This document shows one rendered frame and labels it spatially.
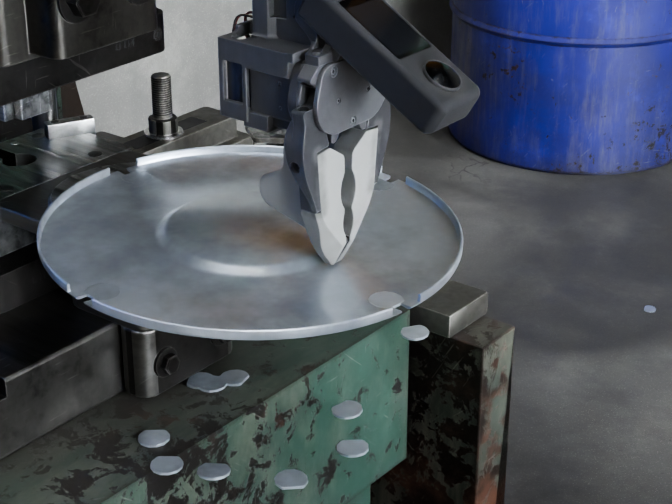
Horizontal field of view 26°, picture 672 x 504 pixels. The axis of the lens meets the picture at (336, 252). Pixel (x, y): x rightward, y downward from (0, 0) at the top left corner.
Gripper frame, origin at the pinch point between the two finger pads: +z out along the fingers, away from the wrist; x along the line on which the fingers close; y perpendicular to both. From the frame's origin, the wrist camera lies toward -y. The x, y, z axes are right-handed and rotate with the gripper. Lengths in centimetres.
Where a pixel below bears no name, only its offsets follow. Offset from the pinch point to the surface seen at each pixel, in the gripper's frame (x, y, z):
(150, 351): 4.3, 14.1, 10.7
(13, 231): 5.2, 27.0, 4.5
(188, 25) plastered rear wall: -139, 147, 43
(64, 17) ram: 4.4, 20.3, -12.9
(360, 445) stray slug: -0.3, -1.4, 14.8
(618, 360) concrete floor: -128, 41, 80
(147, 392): 4.6, 14.3, 14.0
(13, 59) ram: 6.5, 23.5, -9.9
